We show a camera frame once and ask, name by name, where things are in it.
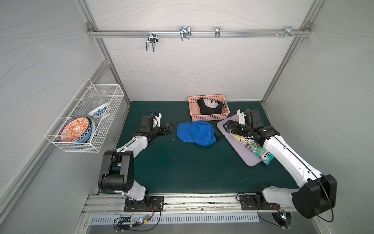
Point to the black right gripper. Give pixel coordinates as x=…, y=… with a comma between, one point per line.
x=233, y=127

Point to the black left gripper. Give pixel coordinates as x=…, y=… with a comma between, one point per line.
x=163, y=128

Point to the blue baseball cap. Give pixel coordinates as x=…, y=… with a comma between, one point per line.
x=199, y=132

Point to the black baseball cap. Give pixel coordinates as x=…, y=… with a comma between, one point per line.
x=209, y=106

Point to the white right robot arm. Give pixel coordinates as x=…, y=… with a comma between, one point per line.
x=316, y=192

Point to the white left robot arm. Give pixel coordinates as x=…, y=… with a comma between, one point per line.
x=117, y=174

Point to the patterned plate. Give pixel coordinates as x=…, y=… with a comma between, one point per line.
x=242, y=139

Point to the lavender plastic tray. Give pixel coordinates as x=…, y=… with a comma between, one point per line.
x=247, y=156

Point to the pink perforated plastic basket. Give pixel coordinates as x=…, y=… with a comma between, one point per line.
x=195, y=110

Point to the green snack packet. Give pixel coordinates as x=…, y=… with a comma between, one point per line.
x=263, y=154

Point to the blue patterned bowl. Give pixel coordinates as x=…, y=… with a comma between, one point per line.
x=99, y=111

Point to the metal double hook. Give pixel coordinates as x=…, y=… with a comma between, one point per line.
x=152, y=40

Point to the orange patterned bowl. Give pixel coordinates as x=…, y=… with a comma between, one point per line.
x=74, y=130

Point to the small metal hook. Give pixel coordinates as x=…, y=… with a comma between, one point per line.
x=217, y=32

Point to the metal corner hook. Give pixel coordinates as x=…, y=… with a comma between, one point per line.
x=288, y=33

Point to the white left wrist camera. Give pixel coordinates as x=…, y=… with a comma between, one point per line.
x=156, y=119

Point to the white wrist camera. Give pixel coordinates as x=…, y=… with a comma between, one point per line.
x=242, y=113
x=156, y=119

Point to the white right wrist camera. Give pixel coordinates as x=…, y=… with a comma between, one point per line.
x=242, y=113

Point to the white wire wall basket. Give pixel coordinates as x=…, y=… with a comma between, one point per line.
x=90, y=96

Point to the aluminium hanging rail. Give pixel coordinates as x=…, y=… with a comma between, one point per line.
x=210, y=33

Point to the metal wire hook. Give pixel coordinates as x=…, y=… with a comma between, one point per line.
x=185, y=33

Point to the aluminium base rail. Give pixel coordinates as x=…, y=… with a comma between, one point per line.
x=105, y=204

